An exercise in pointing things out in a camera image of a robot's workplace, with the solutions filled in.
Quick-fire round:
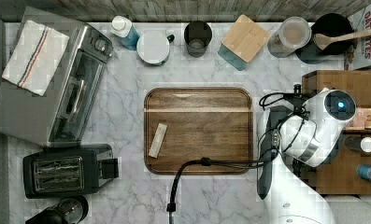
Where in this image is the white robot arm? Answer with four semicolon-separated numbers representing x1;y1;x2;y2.
257;88;356;224

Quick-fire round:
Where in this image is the wooden serving tray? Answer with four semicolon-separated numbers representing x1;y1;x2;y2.
144;87;253;175

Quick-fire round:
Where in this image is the small wooden block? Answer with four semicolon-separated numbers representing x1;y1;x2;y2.
149;123;167;159

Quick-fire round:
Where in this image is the white lid green pot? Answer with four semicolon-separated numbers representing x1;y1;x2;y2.
136;31;175;66

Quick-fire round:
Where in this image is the grey metal cup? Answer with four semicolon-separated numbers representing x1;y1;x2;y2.
184;21;212;58

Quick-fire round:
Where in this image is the teal canister wooden lid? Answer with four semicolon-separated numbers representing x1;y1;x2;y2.
218;15;269;71

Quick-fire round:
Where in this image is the white blue bottle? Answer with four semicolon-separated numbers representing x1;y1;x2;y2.
110;16;139;50

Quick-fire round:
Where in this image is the silver toaster oven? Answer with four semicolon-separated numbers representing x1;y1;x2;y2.
0;7;113;147

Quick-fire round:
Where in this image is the black toaster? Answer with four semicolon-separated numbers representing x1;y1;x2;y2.
22;144;119;199

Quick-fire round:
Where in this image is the clear jar white lid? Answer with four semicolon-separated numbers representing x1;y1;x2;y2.
267;17;312;58

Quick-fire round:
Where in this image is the black coffee grinder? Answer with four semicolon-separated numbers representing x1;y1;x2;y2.
25;196;89;224

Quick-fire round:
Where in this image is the wooden spoon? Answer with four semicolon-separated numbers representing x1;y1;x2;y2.
313;28;371;50

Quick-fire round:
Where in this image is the striped white dish towel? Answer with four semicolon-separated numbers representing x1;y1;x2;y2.
2;20;69;96

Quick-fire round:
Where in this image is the black utensil holder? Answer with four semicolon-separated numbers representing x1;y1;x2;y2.
295;13;354;64

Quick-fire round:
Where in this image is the white lidded tin can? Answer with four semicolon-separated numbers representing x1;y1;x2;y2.
345;136;371;153

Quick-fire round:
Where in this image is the cereal box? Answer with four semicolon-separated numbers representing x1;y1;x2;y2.
344;4;371;70

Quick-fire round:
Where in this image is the blue can white lid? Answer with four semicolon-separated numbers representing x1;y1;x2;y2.
356;163;371;185

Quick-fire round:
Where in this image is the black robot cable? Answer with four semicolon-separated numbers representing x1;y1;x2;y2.
165;91;308;224

